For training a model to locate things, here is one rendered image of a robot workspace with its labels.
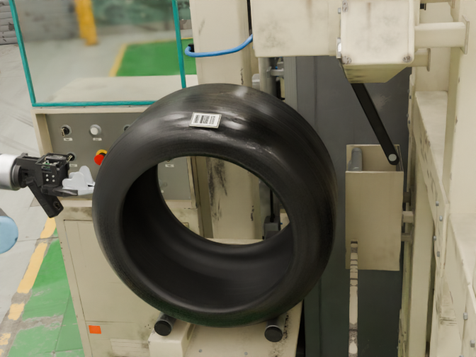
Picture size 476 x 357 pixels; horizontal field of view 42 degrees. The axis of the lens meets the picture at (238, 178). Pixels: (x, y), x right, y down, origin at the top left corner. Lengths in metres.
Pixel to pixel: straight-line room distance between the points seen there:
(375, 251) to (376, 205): 0.14
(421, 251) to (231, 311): 0.57
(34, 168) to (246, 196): 0.59
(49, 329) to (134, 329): 0.83
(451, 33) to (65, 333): 2.60
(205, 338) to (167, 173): 0.70
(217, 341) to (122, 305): 0.84
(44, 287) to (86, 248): 1.26
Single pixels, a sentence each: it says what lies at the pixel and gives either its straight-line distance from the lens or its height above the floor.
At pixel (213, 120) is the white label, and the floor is 1.45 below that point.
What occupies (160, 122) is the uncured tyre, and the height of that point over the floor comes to 1.44.
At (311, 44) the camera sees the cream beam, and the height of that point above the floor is 1.66.
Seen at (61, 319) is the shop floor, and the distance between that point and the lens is 3.32.
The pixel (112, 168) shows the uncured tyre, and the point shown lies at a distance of 1.39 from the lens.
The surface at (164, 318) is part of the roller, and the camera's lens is 1.59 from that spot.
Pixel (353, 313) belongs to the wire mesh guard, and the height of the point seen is 1.00.
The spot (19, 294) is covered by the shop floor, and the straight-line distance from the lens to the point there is 3.61.
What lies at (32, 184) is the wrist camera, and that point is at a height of 1.26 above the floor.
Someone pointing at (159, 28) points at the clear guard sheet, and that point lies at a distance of 1.99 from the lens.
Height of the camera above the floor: 1.86
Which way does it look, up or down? 24 degrees down
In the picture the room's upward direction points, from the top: 5 degrees counter-clockwise
